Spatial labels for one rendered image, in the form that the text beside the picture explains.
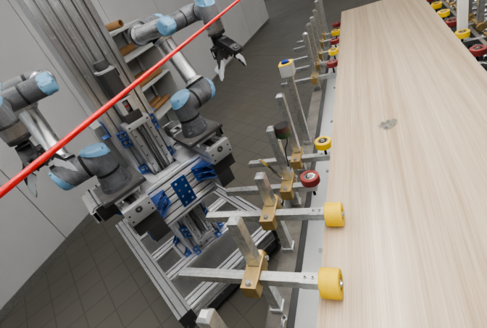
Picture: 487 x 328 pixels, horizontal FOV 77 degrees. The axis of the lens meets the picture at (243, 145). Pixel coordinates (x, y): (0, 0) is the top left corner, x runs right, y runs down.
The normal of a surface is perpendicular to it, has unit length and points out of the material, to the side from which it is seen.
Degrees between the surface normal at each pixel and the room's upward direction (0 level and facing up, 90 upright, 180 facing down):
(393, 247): 0
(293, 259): 0
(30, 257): 90
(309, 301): 0
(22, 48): 90
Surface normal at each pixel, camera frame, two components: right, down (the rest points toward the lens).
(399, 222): -0.33, -0.80
